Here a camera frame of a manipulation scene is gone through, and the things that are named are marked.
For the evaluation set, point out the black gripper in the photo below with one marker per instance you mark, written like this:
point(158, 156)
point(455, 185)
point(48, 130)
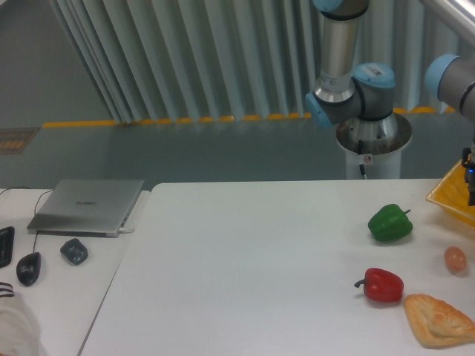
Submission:
point(468, 164)

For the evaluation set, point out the black computer mouse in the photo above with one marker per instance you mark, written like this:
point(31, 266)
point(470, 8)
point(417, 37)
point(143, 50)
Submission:
point(28, 269)

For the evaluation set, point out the white sleeved forearm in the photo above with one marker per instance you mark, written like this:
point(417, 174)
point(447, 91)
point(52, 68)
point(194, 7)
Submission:
point(18, 333)

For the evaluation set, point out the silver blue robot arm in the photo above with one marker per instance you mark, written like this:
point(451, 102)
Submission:
point(360, 101)

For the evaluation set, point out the green bell pepper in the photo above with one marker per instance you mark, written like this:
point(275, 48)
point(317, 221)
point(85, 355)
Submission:
point(390, 224)

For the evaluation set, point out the red bell pepper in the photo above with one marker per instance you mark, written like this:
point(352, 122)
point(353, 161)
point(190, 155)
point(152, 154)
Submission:
point(381, 285)

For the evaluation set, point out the yellow plastic basket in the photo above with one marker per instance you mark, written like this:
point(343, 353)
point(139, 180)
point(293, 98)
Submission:
point(451, 194)

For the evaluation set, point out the brown egg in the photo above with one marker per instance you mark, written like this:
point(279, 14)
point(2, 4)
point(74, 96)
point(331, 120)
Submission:
point(455, 259)

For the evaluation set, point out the golden pastry bread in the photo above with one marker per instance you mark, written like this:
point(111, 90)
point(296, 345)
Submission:
point(437, 324)

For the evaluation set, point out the white folding partition screen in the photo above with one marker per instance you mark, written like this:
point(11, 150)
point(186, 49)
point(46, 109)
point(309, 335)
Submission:
point(193, 59)

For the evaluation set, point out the silver closed laptop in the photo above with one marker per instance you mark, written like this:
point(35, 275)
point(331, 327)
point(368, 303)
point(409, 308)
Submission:
point(87, 207)

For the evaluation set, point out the dark grey small device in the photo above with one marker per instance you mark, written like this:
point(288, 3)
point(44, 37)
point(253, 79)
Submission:
point(74, 251)

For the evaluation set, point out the black keyboard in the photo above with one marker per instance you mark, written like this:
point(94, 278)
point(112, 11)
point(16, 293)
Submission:
point(6, 245)

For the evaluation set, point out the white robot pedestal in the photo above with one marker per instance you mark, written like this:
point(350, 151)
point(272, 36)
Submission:
point(373, 150)

